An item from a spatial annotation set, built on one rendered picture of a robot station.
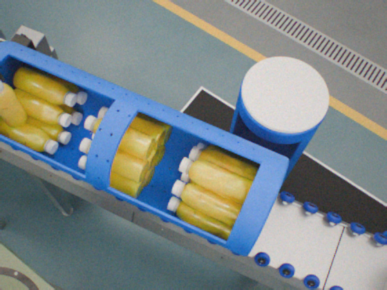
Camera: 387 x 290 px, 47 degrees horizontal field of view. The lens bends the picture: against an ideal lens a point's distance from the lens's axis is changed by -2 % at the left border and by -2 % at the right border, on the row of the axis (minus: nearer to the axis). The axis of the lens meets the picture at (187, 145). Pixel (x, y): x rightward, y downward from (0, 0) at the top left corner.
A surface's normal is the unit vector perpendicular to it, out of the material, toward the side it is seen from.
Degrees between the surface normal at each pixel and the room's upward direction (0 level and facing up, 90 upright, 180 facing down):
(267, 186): 1
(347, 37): 0
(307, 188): 0
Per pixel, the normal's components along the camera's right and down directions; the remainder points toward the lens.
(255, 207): -0.15, -0.05
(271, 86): 0.02, -0.41
